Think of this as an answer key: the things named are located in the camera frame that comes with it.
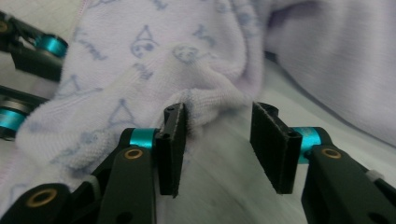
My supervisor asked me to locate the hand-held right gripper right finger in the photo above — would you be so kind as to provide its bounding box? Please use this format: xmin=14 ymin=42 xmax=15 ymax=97
xmin=250 ymin=102 xmax=396 ymax=224

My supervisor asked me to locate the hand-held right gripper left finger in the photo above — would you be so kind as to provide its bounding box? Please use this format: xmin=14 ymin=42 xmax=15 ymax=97
xmin=96 ymin=102 xmax=190 ymax=224

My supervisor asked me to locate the lilac printed towel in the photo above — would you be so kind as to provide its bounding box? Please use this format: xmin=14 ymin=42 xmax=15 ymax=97
xmin=0 ymin=0 xmax=396 ymax=218

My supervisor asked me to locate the white grid mat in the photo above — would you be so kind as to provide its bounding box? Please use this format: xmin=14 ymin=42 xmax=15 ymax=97
xmin=0 ymin=0 xmax=396 ymax=224

